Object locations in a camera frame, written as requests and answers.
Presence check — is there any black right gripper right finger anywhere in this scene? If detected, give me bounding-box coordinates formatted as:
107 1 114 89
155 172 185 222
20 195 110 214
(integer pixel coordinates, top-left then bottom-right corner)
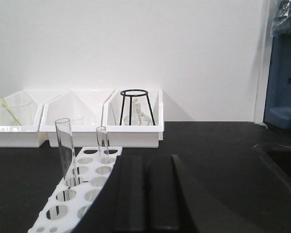
147 154 191 231

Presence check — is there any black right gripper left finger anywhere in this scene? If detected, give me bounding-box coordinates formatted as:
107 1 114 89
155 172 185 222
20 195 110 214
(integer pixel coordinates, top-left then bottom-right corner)
113 156 146 231

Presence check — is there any large clear test tube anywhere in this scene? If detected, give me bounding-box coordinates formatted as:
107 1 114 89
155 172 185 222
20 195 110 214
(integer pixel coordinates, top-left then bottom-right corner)
55 118 80 201

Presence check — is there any white test tube rack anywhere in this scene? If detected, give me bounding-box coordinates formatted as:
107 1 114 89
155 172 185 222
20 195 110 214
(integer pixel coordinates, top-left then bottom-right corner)
28 147 122 233

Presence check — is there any small clear test tube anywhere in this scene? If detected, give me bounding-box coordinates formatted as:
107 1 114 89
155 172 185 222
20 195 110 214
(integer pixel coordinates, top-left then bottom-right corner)
96 126 110 164

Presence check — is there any blue pegboard drying rack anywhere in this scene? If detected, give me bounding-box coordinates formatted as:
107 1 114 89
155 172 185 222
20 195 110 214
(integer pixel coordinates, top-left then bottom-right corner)
264 35 291 131

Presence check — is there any right white storage bin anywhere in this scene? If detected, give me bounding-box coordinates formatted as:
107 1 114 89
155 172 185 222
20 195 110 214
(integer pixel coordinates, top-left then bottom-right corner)
102 89 164 148

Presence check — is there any white storage bin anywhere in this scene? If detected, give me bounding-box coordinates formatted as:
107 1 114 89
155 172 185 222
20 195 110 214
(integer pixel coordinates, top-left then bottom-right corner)
0 90 62 148
39 89 116 148
102 89 164 148

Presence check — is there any clear glass flask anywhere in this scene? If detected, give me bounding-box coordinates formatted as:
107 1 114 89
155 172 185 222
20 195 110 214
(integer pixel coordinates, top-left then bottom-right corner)
124 98 150 126

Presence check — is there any small clear glass beaker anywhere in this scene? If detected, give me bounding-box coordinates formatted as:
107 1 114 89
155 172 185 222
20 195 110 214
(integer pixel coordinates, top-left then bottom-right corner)
70 114 96 126

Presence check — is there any middle white storage bin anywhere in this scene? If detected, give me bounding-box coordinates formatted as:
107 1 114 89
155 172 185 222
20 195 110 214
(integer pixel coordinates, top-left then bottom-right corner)
39 89 116 148

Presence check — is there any black lab sink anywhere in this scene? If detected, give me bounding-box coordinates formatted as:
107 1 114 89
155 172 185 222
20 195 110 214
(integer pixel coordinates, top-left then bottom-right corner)
254 143 291 192

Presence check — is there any left white storage bin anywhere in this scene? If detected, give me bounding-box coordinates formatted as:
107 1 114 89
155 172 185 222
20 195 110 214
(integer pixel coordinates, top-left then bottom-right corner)
0 90 62 148

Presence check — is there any large clear glass beaker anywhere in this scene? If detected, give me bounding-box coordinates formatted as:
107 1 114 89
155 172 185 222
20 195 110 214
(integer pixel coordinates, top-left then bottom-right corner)
3 95 33 126

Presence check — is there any yellow green stirring rod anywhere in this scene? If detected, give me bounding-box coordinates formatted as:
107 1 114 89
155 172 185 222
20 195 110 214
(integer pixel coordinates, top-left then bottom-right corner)
1 97 21 126

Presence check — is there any plastic bag of pegs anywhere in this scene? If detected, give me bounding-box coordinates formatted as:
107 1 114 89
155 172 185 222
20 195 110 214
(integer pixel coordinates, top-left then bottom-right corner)
271 0 291 37

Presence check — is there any black wire tripod stand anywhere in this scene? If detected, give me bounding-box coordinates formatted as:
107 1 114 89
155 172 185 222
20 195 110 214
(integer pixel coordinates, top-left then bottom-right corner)
119 89 156 126

